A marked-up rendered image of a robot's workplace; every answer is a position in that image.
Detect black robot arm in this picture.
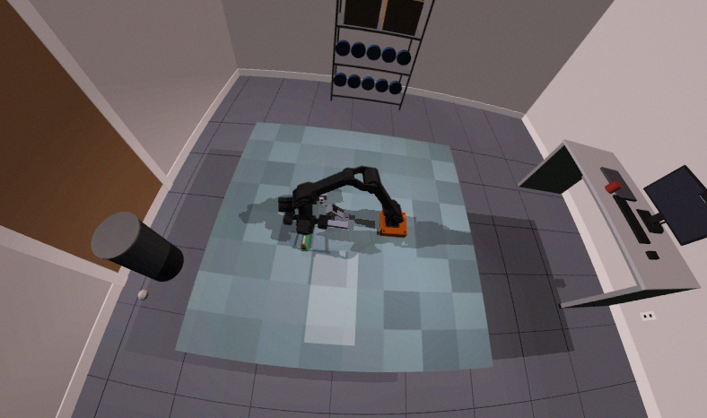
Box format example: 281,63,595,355
278,166,404,236

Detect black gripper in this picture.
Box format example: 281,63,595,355
284,210,328,230

